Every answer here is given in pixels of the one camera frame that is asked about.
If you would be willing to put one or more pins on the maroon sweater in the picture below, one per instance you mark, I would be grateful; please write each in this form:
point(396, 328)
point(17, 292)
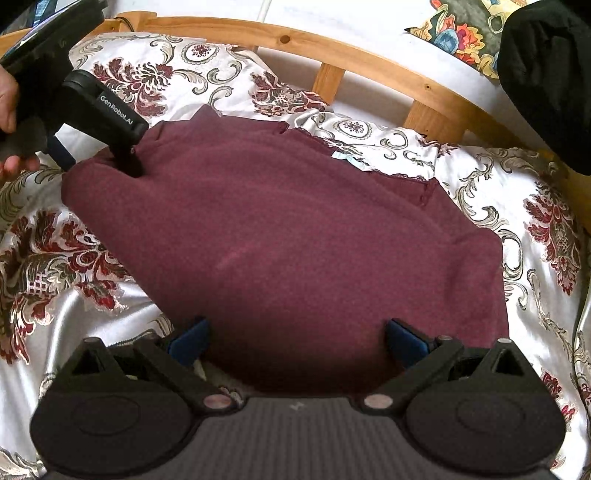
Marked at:
point(296, 258)

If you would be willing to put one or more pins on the colourful wall poster right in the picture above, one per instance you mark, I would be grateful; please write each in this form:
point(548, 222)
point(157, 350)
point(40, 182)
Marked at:
point(470, 31)

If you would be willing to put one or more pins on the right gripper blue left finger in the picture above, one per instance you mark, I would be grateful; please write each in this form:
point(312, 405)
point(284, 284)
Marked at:
point(188, 345)

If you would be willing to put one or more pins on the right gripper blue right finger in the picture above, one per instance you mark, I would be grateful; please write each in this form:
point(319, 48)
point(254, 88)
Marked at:
point(406, 346)

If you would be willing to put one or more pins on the person's left hand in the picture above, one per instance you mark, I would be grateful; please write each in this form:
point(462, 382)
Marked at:
point(12, 166)

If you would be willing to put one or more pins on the floral satin bedspread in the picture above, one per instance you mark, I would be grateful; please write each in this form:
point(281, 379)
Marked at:
point(59, 284)

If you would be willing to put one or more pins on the black hanging garment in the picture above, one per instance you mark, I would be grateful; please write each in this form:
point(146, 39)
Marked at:
point(544, 68)

